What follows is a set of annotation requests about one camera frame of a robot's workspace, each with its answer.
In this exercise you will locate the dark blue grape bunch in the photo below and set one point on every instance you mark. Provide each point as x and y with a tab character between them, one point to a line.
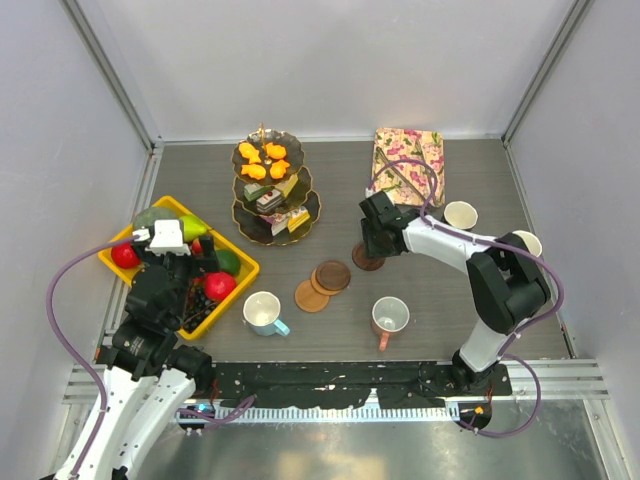
203	309

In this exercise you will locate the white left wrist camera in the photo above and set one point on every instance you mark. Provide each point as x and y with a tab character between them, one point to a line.
164	236

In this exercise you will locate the three-tier black gold stand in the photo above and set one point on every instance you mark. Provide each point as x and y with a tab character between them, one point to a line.
256	226

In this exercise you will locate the yellow triangle cake slice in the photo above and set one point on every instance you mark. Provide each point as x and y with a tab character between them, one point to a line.
297	218

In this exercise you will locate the purple grape bunch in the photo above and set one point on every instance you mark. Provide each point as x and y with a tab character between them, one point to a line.
191	299

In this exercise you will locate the red lychee strawberry bunch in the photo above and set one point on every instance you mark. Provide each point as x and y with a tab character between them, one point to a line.
196	247

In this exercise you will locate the red apple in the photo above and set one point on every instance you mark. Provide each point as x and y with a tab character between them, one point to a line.
125	257

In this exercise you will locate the green matcha cake slice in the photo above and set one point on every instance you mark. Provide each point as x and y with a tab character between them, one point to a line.
252	191

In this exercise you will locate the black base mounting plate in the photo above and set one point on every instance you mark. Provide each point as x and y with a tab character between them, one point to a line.
339	385

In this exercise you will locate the green netted melon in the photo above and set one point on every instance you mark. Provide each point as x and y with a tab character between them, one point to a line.
147	217

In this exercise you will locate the orange fish pastry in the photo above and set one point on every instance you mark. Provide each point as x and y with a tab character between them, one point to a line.
255	171
275	151
249	152
278	169

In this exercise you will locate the white slotted cable duct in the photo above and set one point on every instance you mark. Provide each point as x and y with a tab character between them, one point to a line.
369	412

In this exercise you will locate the light blue mug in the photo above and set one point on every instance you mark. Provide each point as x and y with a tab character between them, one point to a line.
261	312

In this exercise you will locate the black mug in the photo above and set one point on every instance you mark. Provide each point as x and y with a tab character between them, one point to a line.
461	215

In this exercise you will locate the grey mug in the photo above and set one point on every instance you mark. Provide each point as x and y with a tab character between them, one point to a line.
531	241

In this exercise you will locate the dark wooden coaster top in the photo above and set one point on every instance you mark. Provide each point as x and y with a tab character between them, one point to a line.
333	275

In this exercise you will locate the cream cake slice with kiwi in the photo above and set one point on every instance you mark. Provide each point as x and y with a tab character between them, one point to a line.
288	185

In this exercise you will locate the yellow plastic fruit tray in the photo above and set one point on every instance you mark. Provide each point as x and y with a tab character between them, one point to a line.
248	272

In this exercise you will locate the pink mug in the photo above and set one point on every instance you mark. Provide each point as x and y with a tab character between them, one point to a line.
390	315

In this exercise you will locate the medium brown wooden coaster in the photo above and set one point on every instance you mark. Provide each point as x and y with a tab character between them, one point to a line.
317	287

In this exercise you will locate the light wooden coaster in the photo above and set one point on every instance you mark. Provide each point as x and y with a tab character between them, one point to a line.
308	299

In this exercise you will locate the green lime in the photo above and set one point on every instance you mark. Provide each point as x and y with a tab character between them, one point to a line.
228	262

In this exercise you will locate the green yellow pear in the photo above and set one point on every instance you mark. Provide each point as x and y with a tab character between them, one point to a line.
192	227

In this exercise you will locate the red pomegranate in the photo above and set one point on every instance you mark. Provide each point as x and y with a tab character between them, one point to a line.
218	286

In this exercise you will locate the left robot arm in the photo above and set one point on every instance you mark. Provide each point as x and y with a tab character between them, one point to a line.
147	375

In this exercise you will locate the chocolate cherry cake slice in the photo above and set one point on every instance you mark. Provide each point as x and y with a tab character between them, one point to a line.
269	201

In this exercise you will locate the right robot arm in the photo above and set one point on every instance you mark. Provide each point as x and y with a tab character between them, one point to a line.
507	285

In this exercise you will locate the round wooden coaster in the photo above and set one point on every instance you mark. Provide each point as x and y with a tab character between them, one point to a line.
363	261

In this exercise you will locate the floral rectangular tray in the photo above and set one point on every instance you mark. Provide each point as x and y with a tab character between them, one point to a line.
408	143

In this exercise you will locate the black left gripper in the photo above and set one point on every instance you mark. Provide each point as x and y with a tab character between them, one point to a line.
200	263

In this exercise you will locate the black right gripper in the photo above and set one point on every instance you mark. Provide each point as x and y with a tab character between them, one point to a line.
374	250

